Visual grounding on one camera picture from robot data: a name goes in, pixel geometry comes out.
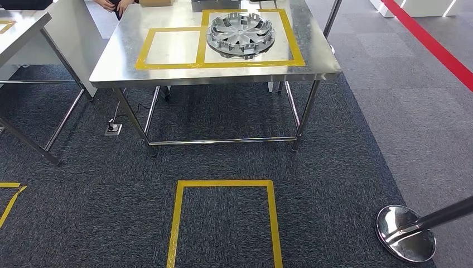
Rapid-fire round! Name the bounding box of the grey plastic wheel cover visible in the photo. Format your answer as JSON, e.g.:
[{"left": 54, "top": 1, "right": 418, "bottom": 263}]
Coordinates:
[{"left": 205, "top": 12, "right": 277, "bottom": 61}]

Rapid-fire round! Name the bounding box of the stainless steel workbench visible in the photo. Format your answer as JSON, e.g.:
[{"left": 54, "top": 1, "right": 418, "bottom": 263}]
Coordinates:
[{"left": 89, "top": 0, "right": 342, "bottom": 158}]

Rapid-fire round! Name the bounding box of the yellow floor tape outline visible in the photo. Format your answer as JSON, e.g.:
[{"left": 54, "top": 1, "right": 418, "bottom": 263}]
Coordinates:
[
  {"left": 0, "top": 181, "right": 28, "bottom": 229},
  {"left": 166, "top": 179, "right": 284, "bottom": 268}
]

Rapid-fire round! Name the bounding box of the floor power socket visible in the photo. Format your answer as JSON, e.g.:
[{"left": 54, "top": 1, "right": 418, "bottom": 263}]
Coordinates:
[{"left": 104, "top": 117, "right": 123, "bottom": 137}]

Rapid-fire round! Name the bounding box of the brown cardboard box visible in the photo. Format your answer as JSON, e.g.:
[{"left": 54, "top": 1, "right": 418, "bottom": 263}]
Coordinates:
[{"left": 138, "top": 0, "right": 175, "bottom": 8}]

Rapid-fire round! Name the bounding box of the person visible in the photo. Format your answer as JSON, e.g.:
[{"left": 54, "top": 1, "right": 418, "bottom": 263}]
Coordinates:
[{"left": 94, "top": 0, "right": 139, "bottom": 20}]

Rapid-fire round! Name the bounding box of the white cabinet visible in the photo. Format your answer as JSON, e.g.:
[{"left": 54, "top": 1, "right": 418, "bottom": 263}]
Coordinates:
[{"left": 44, "top": 0, "right": 109, "bottom": 99}]

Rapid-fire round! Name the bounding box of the white display plinth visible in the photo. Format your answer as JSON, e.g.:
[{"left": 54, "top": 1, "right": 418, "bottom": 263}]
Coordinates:
[
  {"left": 400, "top": 0, "right": 473, "bottom": 17},
  {"left": 369, "top": 0, "right": 406, "bottom": 18}
]

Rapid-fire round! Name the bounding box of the red barrier belt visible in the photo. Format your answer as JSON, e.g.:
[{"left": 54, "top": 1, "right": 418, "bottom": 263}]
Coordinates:
[{"left": 380, "top": 0, "right": 473, "bottom": 93}]

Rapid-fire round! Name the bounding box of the steel side table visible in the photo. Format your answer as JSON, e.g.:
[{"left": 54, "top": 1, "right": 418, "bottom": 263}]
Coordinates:
[{"left": 0, "top": 11, "right": 94, "bottom": 166}]

